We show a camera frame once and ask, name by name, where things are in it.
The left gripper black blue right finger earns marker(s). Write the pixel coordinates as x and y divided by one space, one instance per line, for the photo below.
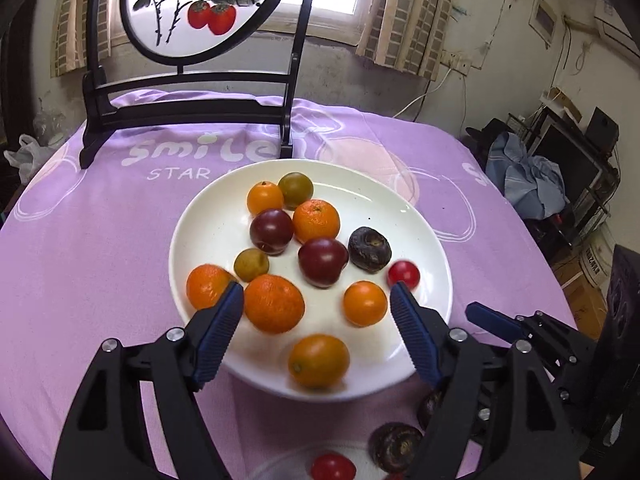
528 435

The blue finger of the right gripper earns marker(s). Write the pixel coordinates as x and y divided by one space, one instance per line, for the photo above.
494 322

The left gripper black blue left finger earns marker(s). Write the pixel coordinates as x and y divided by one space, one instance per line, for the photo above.
105 436

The dark passion fruit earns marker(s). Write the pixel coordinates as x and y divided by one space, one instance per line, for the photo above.
427 407
392 446
369 250

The red cherry tomato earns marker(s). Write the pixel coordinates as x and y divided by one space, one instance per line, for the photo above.
332 466
403 271

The small orange tomato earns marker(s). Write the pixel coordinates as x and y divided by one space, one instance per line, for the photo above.
364 303
264 195

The large yellow orange tomato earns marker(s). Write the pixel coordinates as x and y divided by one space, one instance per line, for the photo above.
318 361

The large dark red plum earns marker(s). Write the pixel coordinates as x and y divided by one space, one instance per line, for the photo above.
322 260

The large orange mandarin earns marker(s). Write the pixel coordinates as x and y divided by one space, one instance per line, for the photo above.
273 304

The green yellow small fruit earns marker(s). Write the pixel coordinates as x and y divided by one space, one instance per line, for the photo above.
251 263

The blue cloth pile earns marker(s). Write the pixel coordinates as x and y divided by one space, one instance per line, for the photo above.
532 184

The black monitor shelf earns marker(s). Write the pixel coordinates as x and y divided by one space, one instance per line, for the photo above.
584 159

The purple tablecloth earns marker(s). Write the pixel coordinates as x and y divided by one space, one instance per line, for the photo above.
84 257

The white oval plate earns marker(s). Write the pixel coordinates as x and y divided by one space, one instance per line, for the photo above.
215 227

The orange mandarin on plate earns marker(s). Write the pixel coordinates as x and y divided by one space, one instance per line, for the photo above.
314 219

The green orange tomato on plate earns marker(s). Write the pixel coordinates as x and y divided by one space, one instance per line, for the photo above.
296 189

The small dark plum on plate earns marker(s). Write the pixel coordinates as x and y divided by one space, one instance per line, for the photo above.
271 231

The small orange tomato on plate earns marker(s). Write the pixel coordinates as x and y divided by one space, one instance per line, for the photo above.
264 195

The white plastic bag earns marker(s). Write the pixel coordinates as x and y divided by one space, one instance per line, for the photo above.
29 158

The right beige curtain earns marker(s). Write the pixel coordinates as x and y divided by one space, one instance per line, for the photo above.
406 35

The beige curtain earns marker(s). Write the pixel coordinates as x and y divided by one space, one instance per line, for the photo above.
406 35
68 44

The left beige curtain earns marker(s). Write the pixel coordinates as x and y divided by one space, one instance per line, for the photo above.
68 44

